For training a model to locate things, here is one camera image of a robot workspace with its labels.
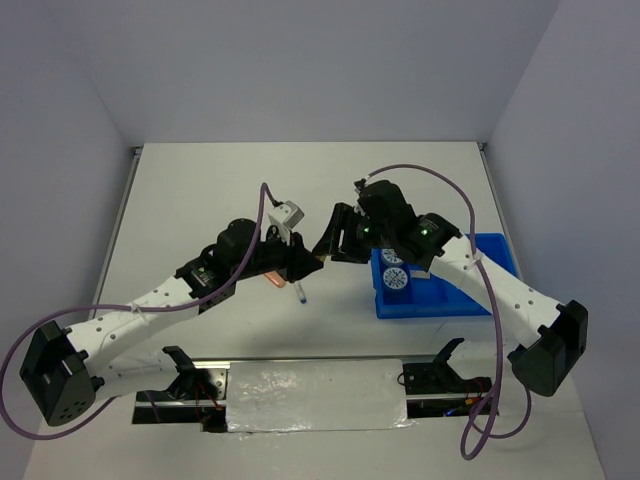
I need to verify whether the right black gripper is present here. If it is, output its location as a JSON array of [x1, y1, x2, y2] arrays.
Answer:
[[311, 201, 393, 264]]

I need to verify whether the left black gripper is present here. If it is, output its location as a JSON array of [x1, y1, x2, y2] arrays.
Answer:
[[233, 224, 323, 283]]

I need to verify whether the blue white marker pen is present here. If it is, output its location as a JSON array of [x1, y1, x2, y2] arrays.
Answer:
[[293, 282, 307, 304]]

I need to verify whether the blue slime jar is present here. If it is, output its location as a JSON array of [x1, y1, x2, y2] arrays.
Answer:
[[380, 249, 404, 267], [381, 267, 409, 303]]

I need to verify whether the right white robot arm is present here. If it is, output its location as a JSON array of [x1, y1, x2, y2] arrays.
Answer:
[[313, 180, 588, 397]]

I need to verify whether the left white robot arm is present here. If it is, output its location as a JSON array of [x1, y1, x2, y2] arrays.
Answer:
[[19, 219, 323, 427]]

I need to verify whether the orange transparent case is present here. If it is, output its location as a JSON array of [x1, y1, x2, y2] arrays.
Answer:
[[264, 271, 287, 288]]

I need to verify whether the blue plastic divided bin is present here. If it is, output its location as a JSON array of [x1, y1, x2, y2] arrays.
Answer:
[[371, 249, 489, 319]]

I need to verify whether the silver foil sheet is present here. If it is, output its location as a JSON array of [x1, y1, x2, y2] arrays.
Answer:
[[226, 359, 412, 433]]

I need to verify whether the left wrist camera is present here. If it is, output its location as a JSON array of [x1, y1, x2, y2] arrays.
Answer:
[[268, 201, 305, 245]]

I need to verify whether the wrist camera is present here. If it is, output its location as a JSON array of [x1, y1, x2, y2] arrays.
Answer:
[[268, 201, 305, 245], [354, 178, 373, 198]]

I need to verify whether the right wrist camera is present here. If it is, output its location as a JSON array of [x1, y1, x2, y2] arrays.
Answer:
[[354, 178, 373, 198]]

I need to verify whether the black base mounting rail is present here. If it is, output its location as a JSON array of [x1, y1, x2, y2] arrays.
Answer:
[[132, 359, 493, 434]]

